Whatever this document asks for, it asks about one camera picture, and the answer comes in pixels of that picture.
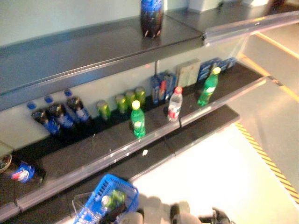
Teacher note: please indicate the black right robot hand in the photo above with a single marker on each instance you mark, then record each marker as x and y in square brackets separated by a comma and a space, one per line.
[220, 215]

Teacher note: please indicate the blue plastic shopping basket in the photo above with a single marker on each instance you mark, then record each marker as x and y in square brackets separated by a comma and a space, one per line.
[98, 189]

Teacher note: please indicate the green Sprite bottle yellow cap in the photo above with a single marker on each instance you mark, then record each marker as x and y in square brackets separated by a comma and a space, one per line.
[209, 88]
[138, 121]

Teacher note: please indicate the silver left robot leg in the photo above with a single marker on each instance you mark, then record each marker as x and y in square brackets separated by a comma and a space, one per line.
[132, 218]

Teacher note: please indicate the black base shelf board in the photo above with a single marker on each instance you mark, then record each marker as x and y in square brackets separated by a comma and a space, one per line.
[198, 126]

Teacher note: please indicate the white paper scrap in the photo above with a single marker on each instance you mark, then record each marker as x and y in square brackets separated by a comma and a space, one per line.
[144, 152]

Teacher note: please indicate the clear water bottle red cap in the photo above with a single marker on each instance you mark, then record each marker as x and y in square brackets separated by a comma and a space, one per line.
[175, 105]

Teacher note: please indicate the blue and red snack box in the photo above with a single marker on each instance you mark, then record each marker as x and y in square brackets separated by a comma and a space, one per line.
[162, 89]

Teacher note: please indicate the white flat box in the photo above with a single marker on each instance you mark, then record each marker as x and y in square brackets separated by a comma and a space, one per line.
[194, 72]
[182, 74]

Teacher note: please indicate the blue Oreo cookie box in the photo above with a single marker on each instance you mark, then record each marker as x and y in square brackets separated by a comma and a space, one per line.
[229, 63]
[209, 66]

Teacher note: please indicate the Pepsi bottle blue label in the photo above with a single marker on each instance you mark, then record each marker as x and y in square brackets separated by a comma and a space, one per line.
[63, 116]
[47, 122]
[79, 109]

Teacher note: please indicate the Pepsi bottle globe logo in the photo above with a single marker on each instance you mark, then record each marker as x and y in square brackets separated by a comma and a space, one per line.
[23, 173]

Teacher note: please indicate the dark grey high shelf board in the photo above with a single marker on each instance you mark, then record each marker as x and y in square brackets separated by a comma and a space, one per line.
[93, 51]

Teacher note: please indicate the large Pepsi bottle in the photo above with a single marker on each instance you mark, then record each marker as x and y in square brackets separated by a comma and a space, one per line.
[151, 16]

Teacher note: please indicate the black shelf board clear rail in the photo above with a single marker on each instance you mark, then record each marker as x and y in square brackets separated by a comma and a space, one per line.
[105, 144]

